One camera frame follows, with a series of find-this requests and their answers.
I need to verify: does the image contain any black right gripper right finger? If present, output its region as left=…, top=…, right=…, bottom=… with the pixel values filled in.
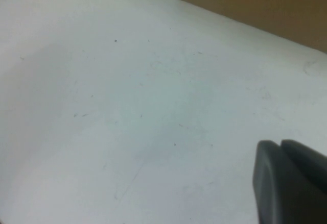
left=280, top=138, right=327, bottom=193

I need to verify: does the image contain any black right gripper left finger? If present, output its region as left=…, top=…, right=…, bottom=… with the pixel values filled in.
left=252, top=139, right=327, bottom=224

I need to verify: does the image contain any brown cardboard shoe box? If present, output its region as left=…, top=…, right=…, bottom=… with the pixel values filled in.
left=174, top=0, right=327, bottom=55

